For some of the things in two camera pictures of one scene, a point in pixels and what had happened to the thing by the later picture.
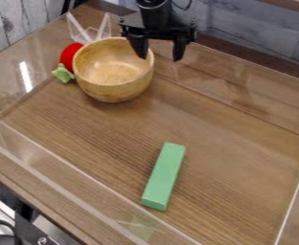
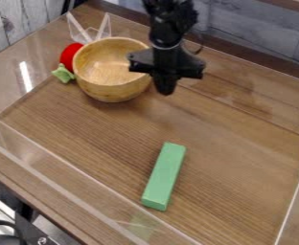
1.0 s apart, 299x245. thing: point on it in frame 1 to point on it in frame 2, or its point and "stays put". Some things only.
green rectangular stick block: (165, 175) stays put
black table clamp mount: (27, 233) stays put
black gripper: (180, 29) to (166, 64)
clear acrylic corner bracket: (85, 36) stays put
